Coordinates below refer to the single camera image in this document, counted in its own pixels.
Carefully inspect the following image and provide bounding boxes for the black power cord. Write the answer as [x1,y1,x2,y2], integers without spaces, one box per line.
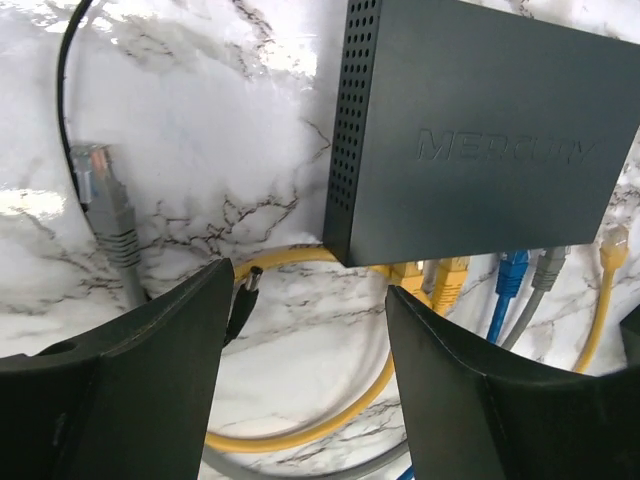
[55,0,261,346]

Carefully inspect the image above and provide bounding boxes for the blue ethernet cable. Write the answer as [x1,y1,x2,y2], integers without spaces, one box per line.
[487,249,531,346]

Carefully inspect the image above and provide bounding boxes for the grey ethernet cable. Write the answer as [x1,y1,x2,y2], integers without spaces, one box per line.
[69,142,149,306]

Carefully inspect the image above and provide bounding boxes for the black network switch box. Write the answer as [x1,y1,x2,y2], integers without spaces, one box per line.
[322,1,639,267]

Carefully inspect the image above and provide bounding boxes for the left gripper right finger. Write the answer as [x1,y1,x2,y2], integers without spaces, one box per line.
[386,286,639,479]

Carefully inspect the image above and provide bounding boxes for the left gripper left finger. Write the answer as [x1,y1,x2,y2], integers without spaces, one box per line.
[1,259,234,479]

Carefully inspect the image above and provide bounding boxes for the yellow ethernet cable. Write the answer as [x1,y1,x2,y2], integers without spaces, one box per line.
[204,247,436,455]
[429,224,630,375]

